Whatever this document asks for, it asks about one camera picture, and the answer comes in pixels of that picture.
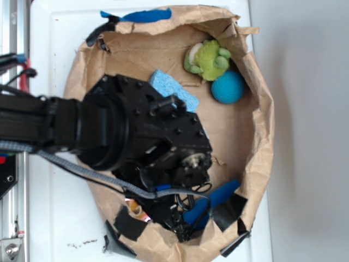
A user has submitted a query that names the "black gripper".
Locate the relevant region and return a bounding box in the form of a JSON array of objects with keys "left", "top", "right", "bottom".
[{"left": 78, "top": 75, "right": 212, "bottom": 242}]

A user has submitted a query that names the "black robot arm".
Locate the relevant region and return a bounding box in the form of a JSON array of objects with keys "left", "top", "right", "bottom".
[{"left": 1, "top": 75, "right": 212, "bottom": 242}]

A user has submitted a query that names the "light blue sponge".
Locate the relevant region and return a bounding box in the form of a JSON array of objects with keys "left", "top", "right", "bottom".
[{"left": 149, "top": 69, "right": 200, "bottom": 112}]

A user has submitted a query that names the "green stuffed frog toy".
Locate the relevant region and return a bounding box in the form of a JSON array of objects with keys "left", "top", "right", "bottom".
[{"left": 184, "top": 39, "right": 231, "bottom": 81}]

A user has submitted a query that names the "brown paper bag bin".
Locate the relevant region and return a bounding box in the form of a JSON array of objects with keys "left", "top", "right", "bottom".
[{"left": 64, "top": 5, "right": 275, "bottom": 261}]

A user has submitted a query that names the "teal felt ball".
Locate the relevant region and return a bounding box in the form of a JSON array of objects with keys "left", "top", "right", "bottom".
[{"left": 211, "top": 71, "right": 245, "bottom": 104}]

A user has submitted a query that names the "blue felt strip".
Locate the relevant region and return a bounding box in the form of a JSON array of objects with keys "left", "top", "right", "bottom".
[{"left": 100, "top": 8, "right": 172, "bottom": 23}]

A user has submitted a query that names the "grey braided cable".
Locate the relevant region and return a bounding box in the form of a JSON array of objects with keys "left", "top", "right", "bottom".
[{"left": 0, "top": 141, "right": 208, "bottom": 200}]

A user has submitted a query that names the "aluminium frame rail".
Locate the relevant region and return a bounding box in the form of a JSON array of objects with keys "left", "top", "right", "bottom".
[{"left": 1, "top": 1, "right": 29, "bottom": 261}]

